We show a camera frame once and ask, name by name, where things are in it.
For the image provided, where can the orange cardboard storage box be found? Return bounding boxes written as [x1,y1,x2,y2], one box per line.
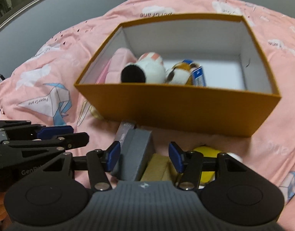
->
[74,13,281,137]

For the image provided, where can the tan cardboard box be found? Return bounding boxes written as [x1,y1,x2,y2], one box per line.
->
[141,153,178,184]

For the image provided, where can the white plush toy black nose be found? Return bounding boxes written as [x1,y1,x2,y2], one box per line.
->
[120,52,166,84]

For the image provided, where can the person's left hand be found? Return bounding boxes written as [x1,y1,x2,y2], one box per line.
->
[0,192,11,230]

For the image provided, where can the yellow tape measure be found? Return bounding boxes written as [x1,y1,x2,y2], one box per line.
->
[194,146,220,186]

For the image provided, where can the dark photo card box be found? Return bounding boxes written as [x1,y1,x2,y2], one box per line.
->
[115,121,136,146]

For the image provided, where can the grey rectangular box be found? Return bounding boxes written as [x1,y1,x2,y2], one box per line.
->
[111,128,155,182]

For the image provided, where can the pink fabric pouch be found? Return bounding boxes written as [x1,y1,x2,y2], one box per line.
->
[105,48,137,84]

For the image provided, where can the brown sailor plush toy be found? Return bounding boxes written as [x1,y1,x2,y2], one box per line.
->
[165,59,206,87]

